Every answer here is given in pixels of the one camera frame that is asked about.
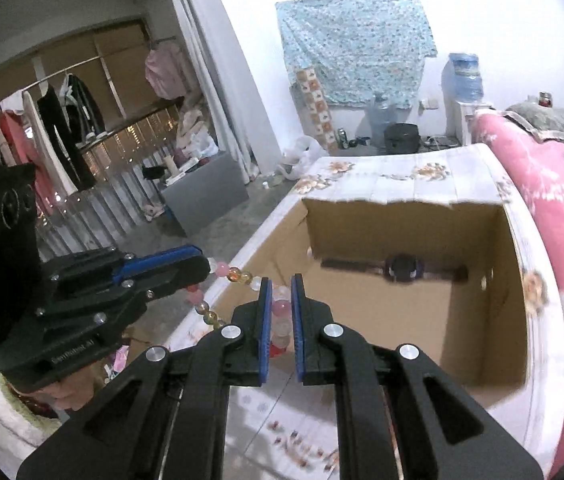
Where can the grey cushion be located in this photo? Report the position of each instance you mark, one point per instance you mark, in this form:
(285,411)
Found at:
(542,117)

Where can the beige hanging garment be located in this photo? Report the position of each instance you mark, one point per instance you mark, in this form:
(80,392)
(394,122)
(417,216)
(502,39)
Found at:
(42,135)

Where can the pink hanging garment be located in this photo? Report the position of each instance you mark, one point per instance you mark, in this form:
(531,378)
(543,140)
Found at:
(164,70)

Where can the black pot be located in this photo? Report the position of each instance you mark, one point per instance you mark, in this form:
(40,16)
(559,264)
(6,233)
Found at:
(402,137)

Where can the black wristwatch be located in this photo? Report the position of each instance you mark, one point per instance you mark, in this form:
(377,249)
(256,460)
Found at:
(402,267)

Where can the clear water bottle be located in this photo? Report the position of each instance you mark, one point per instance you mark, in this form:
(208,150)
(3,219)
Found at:
(382,120)

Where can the grey cabinet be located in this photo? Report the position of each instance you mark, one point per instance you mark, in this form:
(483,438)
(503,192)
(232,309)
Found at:
(207,190)

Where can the red hanging shirt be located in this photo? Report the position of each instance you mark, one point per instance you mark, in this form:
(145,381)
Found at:
(19,140)

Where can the blue water bottle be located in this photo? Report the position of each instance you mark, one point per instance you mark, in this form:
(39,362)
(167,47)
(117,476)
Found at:
(466,77)

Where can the white plastic bag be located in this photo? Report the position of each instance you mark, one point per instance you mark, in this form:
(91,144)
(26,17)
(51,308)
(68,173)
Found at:
(304,155)

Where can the green bottle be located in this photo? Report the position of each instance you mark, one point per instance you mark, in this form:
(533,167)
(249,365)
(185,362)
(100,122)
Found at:
(342,138)

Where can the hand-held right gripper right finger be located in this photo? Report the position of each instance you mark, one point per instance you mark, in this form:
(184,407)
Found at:
(298,330)

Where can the blue floral wall cloth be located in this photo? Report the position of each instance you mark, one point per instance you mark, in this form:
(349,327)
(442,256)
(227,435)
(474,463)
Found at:
(357,40)

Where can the green woven mat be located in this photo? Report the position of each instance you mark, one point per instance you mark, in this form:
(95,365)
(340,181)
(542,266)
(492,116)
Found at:
(22,405)

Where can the white water dispenser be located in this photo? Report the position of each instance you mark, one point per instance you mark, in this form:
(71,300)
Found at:
(454,120)

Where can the white curtain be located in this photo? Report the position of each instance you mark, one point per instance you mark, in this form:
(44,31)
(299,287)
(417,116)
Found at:
(222,85)

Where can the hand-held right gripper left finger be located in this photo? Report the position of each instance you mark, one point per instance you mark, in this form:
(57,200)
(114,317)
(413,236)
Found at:
(263,330)

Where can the wall socket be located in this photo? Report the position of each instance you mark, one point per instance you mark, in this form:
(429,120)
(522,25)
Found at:
(428,104)

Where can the orange patterned cloth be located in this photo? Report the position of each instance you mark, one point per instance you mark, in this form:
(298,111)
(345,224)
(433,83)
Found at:
(314,110)

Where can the metal clothes rail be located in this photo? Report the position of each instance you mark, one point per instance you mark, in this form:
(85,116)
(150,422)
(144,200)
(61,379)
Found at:
(78,66)

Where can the metal railing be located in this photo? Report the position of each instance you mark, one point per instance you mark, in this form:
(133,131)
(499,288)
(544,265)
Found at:
(112,195)

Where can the cardboard box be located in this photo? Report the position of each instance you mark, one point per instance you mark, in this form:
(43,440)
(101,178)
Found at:
(387,320)

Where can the red can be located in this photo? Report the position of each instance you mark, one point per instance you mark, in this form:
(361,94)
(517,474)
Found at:
(545,100)

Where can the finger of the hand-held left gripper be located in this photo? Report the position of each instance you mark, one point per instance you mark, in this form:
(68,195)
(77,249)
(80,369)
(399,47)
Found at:
(177,276)
(162,260)

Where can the pink floral blanket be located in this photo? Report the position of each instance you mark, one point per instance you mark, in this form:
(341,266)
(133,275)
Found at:
(537,200)

